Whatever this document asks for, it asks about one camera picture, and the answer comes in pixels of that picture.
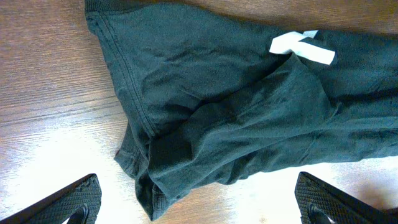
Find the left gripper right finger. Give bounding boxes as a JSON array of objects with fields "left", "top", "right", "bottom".
[{"left": 295, "top": 172, "right": 397, "bottom": 224}]

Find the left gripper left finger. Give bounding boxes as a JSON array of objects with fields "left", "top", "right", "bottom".
[{"left": 1, "top": 174, "right": 102, "bottom": 224}]

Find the dark green t-shirt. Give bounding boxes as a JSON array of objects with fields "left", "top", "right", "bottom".
[{"left": 85, "top": 1, "right": 397, "bottom": 221}]

